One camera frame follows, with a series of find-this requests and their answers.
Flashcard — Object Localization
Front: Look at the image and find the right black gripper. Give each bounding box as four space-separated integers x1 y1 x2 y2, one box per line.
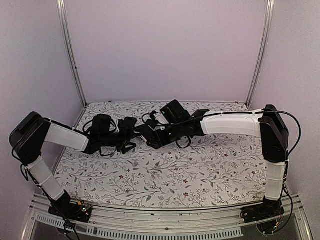
146 122 184 150

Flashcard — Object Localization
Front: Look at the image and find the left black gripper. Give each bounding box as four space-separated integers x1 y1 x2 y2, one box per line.
100 123 145 155

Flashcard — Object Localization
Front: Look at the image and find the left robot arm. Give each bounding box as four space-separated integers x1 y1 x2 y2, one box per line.
9 111 137 217

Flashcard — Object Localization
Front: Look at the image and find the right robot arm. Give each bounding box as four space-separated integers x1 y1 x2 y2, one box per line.
135 100 289 218

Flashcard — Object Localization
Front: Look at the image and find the floral patterned table mat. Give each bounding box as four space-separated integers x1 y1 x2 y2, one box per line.
48 101 283 210

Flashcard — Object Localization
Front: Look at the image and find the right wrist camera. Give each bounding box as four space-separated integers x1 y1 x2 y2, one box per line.
141 111 165 131

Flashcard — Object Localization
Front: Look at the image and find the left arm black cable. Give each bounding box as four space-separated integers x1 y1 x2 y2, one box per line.
82 119 118 158

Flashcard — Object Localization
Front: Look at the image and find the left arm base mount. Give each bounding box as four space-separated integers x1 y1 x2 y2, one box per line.
48 200 93 223

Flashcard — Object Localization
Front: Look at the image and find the front aluminium rail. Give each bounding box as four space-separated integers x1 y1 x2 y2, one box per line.
21 194 315 240

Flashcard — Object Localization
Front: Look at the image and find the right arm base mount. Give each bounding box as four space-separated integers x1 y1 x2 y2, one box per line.
240 201 285 223

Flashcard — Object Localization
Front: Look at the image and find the left aluminium frame post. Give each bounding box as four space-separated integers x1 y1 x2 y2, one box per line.
56 0 88 107

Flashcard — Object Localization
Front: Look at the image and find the aluminium frame post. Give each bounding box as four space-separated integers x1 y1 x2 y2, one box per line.
56 0 88 107
245 0 275 109

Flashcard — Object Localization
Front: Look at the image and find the right aluminium frame post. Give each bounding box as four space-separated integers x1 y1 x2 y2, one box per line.
245 0 275 109

